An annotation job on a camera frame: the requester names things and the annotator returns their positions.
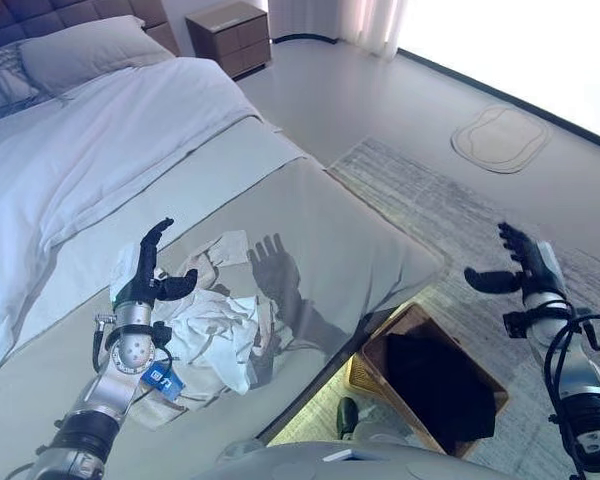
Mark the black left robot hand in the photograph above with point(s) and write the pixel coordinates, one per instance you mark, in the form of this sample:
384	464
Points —
150	285

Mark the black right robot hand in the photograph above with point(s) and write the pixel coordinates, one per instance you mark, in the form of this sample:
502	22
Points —
535	270

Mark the cream cloth garment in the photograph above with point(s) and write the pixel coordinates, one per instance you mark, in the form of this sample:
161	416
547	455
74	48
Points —
225	250

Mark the blue paper hang tag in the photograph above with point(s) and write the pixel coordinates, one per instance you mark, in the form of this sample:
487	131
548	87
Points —
162	382

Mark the black knit garment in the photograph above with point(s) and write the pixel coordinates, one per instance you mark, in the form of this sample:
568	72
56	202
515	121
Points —
430	385

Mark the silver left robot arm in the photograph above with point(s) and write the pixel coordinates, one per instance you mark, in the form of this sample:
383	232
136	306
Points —
130	350

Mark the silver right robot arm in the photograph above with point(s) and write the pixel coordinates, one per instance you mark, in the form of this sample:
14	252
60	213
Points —
585	380

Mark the pale textured bed blanket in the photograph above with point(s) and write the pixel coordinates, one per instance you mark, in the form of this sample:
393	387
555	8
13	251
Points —
180	210

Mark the woven wicker basket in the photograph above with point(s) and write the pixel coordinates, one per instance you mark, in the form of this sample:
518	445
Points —
375	337

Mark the white cloth garment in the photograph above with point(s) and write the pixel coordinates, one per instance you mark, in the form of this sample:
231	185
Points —
215	330

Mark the grey striped rug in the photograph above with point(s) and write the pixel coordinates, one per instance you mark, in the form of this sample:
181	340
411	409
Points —
455	200

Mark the small pale floor mat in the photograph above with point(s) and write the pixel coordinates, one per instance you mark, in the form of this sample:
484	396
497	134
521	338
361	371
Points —
500	140

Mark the white duvet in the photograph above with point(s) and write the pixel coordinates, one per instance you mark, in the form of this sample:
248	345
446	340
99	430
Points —
105	140

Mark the grey robot torso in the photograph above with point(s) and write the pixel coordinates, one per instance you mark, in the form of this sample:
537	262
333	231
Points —
305	465

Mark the silver right robot leg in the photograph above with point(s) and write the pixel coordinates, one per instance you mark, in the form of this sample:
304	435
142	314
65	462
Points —
347	417

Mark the grey pillow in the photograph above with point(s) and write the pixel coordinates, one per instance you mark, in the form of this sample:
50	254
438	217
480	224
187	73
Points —
90	50

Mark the patterned grey cushion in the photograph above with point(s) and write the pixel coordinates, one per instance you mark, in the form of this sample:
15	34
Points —
5	80

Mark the brown wooden nightstand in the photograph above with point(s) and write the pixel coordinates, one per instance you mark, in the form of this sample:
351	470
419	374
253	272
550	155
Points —
230	40

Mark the white sheer curtain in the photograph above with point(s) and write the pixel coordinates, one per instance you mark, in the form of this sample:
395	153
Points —
330	20

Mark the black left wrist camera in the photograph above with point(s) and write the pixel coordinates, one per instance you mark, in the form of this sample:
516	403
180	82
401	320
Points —
161	334

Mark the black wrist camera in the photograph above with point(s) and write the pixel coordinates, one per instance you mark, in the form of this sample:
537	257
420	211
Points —
161	334
514	325

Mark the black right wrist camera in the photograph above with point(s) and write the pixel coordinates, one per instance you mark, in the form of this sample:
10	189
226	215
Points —
514	325

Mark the brown tufted bed frame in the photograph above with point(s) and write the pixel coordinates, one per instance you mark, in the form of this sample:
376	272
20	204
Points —
80	10

